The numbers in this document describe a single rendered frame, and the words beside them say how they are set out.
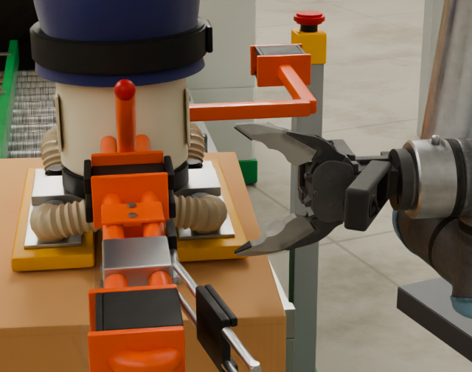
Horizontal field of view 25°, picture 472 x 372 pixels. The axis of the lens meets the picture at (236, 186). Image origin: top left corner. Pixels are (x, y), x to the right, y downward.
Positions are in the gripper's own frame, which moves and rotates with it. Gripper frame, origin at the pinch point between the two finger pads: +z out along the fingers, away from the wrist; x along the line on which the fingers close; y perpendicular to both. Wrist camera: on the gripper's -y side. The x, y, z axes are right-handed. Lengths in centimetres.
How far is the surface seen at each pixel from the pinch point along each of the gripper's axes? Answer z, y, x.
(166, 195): 7.5, -1.5, 0.7
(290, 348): -19, 64, -55
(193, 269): 3.7, 9.8, -13.2
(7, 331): 25.2, -3.1, -13.7
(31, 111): 37, 229, -53
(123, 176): 12.0, -1.5, 3.0
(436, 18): -135, 350, -51
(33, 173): 24.5, 42.0, -10.9
